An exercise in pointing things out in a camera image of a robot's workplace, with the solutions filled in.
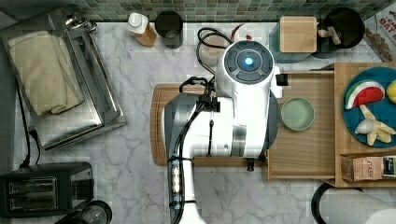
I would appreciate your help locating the green ceramic bowl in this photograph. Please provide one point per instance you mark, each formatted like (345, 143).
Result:
(297, 114)

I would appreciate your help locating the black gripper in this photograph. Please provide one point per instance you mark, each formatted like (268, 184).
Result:
(282, 80)

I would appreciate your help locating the dark blue plate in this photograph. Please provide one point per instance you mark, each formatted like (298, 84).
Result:
(383, 110)

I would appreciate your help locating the orange bottle white cap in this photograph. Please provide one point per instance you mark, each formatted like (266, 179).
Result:
(139, 27)

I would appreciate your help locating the cereal box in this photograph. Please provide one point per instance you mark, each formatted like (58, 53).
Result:
(380, 33)

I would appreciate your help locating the white plate with red dot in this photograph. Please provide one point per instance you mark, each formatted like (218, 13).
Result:
(249, 31)

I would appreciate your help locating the wooden shelf organizer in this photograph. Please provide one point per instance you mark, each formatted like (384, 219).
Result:
(345, 142)

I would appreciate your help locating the black toaster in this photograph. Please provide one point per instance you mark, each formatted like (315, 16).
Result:
(47, 189)

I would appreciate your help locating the black mug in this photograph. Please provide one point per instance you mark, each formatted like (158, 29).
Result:
(169, 25)

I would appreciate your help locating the silver toaster oven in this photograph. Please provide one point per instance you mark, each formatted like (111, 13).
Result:
(100, 111)

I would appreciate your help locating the teal canister wooden lid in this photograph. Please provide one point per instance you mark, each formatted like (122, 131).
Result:
(293, 39)

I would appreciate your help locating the toy watermelon slice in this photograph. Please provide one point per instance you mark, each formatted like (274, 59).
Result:
(364, 92)

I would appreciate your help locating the brown tea box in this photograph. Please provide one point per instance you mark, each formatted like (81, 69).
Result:
(371, 168)

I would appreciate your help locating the clear plastic cup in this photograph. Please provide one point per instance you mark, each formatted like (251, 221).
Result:
(210, 54)

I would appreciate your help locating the toy peeled banana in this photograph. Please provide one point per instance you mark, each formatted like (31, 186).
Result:
(373, 128)

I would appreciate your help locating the yellow toy lemon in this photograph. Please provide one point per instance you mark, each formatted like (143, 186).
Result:
(391, 91)

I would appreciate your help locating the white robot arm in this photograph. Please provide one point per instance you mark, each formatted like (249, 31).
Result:
(244, 64)

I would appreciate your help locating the beige folded towel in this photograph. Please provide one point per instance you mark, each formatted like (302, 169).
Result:
(46, 72)

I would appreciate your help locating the wooden cutting board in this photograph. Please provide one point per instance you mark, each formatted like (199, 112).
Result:
(157, 124)

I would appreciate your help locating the black utensil holder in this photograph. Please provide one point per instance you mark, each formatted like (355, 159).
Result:
(342, 28)

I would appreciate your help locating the glass jar black rim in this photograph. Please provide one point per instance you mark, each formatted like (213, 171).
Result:
(95, 212)

